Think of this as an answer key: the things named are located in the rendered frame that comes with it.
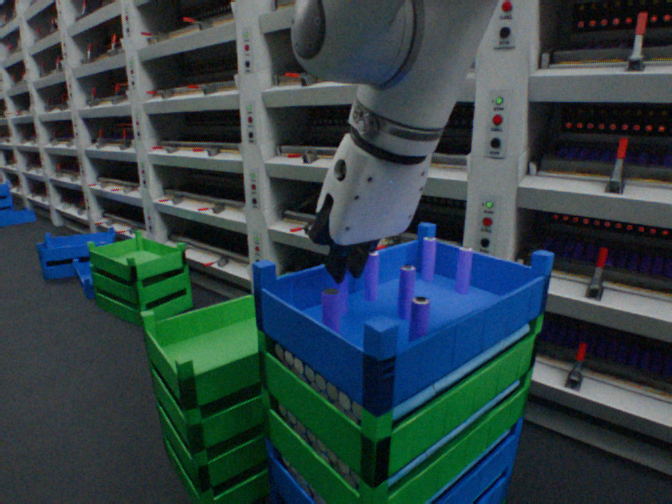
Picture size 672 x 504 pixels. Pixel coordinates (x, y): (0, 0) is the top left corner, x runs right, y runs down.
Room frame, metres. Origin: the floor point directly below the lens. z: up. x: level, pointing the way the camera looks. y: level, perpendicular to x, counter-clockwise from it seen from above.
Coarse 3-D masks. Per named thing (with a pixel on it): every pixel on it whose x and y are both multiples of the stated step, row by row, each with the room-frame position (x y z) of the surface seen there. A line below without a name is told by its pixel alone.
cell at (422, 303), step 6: (414, 300) 0.35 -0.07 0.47; (420, 300) 0.35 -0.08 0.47; (426, 300) 0.35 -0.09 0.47; (414, 306) 0.35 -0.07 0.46; (420, 306) 0.34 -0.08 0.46; (426, 306) 0.35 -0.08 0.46; (414, 312) 0.35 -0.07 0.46; (420, 312) 0.34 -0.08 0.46; (426, 312) 0.35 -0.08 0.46; (414, 318) 0.35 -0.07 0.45; (420, 318) 0.34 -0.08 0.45; (426, 318) 0.35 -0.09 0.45; (414, 324) 0.35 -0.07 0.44; (420, 324) 0.34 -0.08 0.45; (426, 324) 0.35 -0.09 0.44; (414, 330) 0.35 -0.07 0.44; (420, 330) 0.34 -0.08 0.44; (426, 330) 0.35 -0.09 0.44; (414, 336) 0.35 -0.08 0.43; (420, 336) 0.34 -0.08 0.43; (408, 342) 0.35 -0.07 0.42
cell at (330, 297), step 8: (328, 288) 0.38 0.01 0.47; (328, 296) 0.36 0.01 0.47; (336, 296) 0.36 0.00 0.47; (328, 304) 0.36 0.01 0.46; (336, 304) 0.36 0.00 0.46; (328, 312) 0.36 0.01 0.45; (336, 312) 0.36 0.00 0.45; (328, 320) 0.36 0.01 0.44; (336, 320) 0.36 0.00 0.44; (336, 328) 0.36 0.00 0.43
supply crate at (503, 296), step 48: (288, 288) 0.45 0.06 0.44; (384, 288) 0.53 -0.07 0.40; (432, 288) 0.53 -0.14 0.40; (480, 288) 0.53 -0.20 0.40; (528, 288) 0.42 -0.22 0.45; (288, 336) 0.37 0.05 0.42; (336, 336) 0.31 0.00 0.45; (384, 336) 0.27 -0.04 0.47; (432, 336) 0.31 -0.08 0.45; (480, 336) 0.36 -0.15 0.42; (336, 384) 0.31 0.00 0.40; (384, 384) 0.27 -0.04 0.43
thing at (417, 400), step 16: (512, 336) 0.43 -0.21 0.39; (288, 352) 0.39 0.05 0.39; (496, 352) 0.40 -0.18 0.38; (288, 368) 0.39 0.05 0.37; (304, 368) 0.37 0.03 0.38; (464, 368) 0.36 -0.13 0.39; (320, 384) 0.35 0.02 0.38; (432, 384) 0.33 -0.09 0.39; (448, 384) 0.34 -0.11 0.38; (336, 400) 0.33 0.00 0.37; (352, 400) 0.31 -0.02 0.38; (416, 400) 0.31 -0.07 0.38; (352, 416) 0.31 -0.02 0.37; (400, 416) 0.30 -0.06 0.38
